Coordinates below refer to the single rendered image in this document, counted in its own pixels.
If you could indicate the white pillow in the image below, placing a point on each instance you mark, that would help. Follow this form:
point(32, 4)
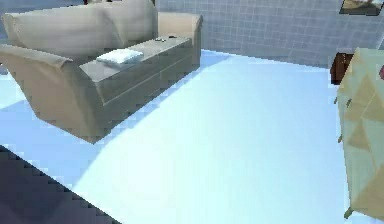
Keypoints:
point(120, 56)

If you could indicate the small grey remote control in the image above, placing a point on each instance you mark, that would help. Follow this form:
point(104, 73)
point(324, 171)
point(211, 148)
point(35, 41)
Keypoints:
point(160, 39)

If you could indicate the beige sofa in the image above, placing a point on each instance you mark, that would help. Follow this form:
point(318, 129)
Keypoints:
point(66, 83)

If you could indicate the dark brown wooden furniture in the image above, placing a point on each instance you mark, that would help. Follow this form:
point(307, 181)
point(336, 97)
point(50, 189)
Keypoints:
point(340, 68)

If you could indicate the pale green patterned cabinet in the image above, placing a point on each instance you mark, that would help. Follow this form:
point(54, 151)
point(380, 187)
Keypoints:
point(365, 133)

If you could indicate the dark red round object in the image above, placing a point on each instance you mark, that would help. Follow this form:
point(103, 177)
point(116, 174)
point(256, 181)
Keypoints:
point(382, 72)

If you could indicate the framed wall picture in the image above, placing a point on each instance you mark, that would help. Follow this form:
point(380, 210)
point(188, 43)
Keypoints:
point(361, 6)

